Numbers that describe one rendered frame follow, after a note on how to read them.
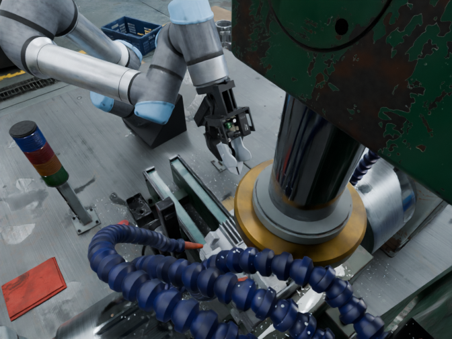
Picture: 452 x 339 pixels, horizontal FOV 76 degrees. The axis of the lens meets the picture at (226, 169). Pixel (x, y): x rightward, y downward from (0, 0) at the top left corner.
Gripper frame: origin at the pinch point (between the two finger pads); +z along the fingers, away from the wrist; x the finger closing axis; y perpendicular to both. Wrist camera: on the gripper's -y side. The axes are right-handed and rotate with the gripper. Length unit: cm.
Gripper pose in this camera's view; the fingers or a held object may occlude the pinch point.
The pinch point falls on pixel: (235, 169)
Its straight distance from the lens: 66.8
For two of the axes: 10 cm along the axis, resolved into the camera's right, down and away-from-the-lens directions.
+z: 2.9, 8.8, 3.8
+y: 5.1, 1.9, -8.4
